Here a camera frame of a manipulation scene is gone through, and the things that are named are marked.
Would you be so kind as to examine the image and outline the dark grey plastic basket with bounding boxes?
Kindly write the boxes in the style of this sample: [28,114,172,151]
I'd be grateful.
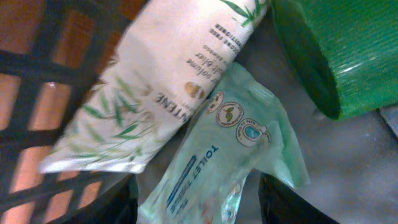
[1,1,397,223]

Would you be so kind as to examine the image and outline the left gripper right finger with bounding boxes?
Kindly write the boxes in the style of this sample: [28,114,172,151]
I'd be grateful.
[258,173,338,224]

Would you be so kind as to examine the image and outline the green lid jar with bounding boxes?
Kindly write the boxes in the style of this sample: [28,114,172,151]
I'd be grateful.
[271,0,397,119]

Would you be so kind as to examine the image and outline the white bamboo print tube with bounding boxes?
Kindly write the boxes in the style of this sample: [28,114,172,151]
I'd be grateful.
[39,0,269,174]

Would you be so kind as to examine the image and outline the mint toilet tissue pack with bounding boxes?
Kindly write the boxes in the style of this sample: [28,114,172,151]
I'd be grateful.
[137,63,310,223]

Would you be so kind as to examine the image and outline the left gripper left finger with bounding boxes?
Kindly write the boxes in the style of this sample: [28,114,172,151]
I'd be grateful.
[62,174,139,224]

